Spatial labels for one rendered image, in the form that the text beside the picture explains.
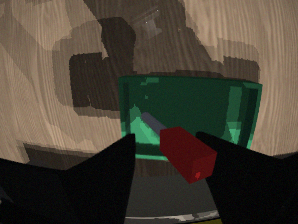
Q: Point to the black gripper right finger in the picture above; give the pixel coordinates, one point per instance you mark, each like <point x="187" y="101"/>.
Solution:
<point x="247" y="186"/>

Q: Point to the green tray rim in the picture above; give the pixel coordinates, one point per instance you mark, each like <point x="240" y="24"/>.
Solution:
<point x="154" y="152"/>

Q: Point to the red-headed pin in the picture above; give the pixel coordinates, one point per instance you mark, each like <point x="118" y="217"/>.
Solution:
<point x="194" y="159"/>

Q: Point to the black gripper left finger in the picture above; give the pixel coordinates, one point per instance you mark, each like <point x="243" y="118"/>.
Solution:
<point x="93" y="192"/>

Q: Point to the green tray floor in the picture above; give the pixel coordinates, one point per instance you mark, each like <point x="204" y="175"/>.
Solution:
<point x="216" y="109"/>

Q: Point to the yellow wedge chock with orange handle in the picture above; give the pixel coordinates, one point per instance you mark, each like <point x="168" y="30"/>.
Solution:
<point x="211" y="221"/>

